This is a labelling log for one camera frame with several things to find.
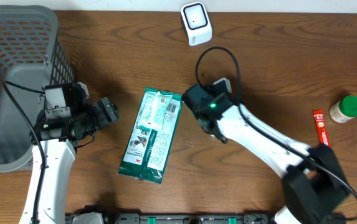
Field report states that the light green wipes pack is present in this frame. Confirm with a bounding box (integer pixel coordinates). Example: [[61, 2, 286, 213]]
[[138, 91, 173, 131]]

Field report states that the green 3M product pouch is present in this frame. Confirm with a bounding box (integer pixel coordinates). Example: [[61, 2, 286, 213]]
[[118, 87, 182, 184]]

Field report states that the red Nescafe stick box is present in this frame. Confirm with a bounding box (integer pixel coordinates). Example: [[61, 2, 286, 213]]
[[312, 110, 331, 147]]

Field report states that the green lid white jar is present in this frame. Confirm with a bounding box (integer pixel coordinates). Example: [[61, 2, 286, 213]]
[[330, 95, 357, 123]]

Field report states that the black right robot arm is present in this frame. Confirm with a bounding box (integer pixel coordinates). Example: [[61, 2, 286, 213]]
[[181, 85, 350, 223]]

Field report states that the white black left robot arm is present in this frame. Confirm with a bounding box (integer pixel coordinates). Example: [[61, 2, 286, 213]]
[[20, 82, 119, 223]]

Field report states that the white cube barcode scanner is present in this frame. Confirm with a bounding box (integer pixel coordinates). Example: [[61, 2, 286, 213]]
[[181, 1, 212, 47]]

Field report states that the grey plastic shopping basket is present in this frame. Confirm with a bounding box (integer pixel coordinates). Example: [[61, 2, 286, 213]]
[[0, 6, 74, 172]]

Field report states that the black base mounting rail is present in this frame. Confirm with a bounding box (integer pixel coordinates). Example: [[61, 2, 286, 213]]
[[64, 212, 347, 224]]

